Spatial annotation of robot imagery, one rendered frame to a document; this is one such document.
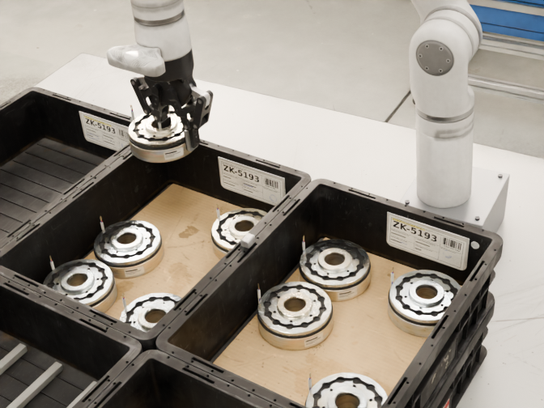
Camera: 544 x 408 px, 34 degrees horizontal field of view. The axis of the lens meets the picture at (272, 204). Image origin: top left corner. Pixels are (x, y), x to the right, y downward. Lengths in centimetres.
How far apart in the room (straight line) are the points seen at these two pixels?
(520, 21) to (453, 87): 173
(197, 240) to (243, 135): 52
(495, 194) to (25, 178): 81
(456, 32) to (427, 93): 11
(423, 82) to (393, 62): 222
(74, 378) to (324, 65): 252
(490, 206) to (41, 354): 75
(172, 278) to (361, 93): 215
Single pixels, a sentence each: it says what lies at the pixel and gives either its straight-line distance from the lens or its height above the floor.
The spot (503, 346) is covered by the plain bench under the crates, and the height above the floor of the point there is 70.
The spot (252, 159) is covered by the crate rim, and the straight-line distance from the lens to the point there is 137.
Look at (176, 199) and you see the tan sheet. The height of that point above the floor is 83.
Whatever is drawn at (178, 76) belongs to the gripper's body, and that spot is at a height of 112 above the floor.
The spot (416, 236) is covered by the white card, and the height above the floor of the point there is 89.
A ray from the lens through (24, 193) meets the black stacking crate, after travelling 156.
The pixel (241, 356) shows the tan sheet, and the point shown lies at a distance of 119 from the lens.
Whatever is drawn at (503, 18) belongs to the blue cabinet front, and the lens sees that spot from 308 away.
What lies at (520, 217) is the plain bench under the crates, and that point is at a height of 70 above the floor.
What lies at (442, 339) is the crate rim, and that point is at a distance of 108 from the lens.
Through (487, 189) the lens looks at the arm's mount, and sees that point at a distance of 154.
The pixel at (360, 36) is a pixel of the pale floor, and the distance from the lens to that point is 378.
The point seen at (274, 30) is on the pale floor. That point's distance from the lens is 386.
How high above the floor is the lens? 170
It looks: 37 degrees down
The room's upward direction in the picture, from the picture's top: 4 degrees counter-clockwise
